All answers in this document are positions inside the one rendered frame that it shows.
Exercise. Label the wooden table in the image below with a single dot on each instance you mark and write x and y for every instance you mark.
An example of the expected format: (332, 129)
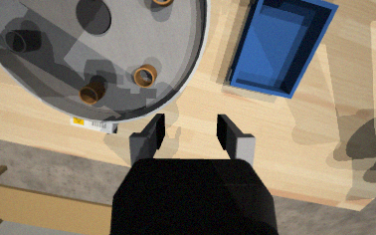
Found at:
(278, 146)

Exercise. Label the steel bushing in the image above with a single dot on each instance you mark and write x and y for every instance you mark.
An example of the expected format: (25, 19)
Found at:
(31, 40)

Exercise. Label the white control box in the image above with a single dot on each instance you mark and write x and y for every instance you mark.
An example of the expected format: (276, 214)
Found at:
(94, 125)

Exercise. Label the tan wooden board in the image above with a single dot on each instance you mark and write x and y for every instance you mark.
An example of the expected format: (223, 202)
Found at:
(53, 209)

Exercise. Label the grey turntable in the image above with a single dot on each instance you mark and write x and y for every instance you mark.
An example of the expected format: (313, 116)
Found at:
(139, 36)

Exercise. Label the bronze bushing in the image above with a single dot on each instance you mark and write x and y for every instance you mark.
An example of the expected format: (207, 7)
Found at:
(162, 2)
(150, 70)
(96, 88)

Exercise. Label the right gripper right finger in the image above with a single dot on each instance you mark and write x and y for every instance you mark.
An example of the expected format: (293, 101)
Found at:
(242, 147)

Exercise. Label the blue crate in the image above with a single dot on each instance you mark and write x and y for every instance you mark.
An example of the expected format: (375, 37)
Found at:
(272, 43)

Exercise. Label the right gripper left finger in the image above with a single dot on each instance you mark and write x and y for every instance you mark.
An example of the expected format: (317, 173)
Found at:
(142, 146)

